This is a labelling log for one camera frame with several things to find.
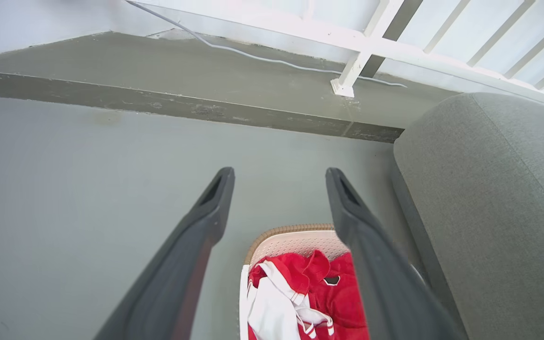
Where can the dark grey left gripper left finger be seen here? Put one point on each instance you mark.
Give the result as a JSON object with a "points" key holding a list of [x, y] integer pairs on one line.
{"points": [[177, 278]]}

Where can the cream perforated laundry basket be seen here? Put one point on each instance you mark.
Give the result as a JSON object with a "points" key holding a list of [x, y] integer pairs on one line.
{"points": [[295, 241]]}

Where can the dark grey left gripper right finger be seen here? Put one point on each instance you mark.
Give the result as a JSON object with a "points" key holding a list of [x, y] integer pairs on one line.
{"points": [[385, 283]]}

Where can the grey fabric sofa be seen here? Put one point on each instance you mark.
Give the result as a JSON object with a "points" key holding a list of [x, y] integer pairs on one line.
{"points": [[498, 198]]}

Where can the white metal railing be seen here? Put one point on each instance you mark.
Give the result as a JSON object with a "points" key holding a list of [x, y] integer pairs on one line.
{"points": [[361, 45]]}

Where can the red jersey shirt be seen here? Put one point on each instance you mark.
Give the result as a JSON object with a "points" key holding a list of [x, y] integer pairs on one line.
{"points": [[343, 302]]}

